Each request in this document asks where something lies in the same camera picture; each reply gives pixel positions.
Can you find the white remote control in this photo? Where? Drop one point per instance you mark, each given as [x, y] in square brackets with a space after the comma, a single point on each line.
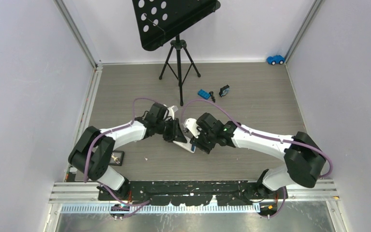
[186, 146]

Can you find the small black blue box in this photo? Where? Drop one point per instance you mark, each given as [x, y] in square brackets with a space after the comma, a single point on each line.
[224, 90]

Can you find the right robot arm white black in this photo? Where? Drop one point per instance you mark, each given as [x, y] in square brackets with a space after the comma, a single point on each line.
[302, 159]

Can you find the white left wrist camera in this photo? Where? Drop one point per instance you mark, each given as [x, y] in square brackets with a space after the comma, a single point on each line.
[171, 112]

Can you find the blue toy brick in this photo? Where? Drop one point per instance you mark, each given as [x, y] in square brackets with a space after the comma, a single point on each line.
[203, 94]

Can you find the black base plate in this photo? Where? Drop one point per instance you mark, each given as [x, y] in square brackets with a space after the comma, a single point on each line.
[191, 193]

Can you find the blue toy car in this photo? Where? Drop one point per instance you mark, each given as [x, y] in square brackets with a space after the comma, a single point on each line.
[277, 59]

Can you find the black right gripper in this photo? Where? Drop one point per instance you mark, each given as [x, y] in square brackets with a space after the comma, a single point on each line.
[200, 144]

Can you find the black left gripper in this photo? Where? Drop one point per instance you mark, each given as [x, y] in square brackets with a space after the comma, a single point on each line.
[175, 134]

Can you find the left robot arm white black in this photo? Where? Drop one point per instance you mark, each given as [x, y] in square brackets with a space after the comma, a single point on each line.
[93, 151]

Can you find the black screw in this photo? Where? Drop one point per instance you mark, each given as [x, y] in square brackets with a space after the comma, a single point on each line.
[212, 96]

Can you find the black music stand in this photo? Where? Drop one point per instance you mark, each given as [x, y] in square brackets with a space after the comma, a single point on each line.
[162, 21]

